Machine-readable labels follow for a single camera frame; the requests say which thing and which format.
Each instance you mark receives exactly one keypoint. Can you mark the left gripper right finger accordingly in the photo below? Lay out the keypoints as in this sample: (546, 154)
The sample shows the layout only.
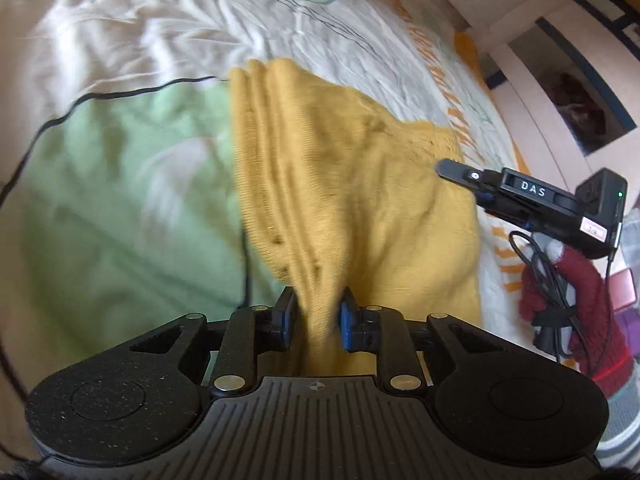
(353, 335)

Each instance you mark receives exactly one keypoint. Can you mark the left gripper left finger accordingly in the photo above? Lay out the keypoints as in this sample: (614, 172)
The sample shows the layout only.
(283, 318)

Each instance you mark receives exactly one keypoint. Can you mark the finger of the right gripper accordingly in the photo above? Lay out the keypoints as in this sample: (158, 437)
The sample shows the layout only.
(473, 179)
(484, 197)

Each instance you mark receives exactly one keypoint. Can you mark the yellow knitted garment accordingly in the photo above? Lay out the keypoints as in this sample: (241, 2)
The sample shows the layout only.
(337, 194)

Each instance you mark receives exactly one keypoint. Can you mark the right hand in red glove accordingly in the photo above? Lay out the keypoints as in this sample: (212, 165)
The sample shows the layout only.
(599, 348)

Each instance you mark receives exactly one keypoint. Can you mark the white shelf unit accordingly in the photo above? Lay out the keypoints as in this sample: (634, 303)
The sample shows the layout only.
(565, 77)

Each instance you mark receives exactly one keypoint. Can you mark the white patterned duvet cover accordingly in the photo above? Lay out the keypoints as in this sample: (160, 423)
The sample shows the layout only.
(118, 203)

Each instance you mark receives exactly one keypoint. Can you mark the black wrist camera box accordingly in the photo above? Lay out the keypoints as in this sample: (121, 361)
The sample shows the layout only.
(602, 198)

